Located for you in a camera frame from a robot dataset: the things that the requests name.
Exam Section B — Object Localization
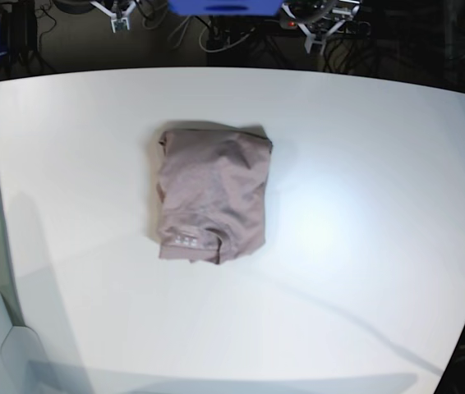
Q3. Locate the mauve t-shirt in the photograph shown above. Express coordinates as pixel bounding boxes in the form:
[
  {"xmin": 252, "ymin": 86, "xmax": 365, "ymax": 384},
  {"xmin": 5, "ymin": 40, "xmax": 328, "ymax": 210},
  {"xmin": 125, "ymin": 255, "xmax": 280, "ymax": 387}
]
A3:
[{"xmin": 157, "ymin": 123, "xmax": 273, "ymax": 264}]

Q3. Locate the blue box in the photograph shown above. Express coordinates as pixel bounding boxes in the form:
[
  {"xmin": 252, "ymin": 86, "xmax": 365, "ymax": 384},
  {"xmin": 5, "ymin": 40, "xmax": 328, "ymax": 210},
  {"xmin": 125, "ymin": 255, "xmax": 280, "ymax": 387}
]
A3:
[{"xmin": 168, "ymin": 0, "xmax": 283, "ymax": 16}]

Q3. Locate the black power strip red switch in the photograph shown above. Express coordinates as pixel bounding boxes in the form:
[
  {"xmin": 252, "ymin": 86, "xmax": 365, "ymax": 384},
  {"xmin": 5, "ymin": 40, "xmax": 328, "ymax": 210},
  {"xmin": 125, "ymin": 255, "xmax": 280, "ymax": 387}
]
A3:
[{"xmin": 279, "ymin": 14, "xmax": 371, "ymax": 39}]

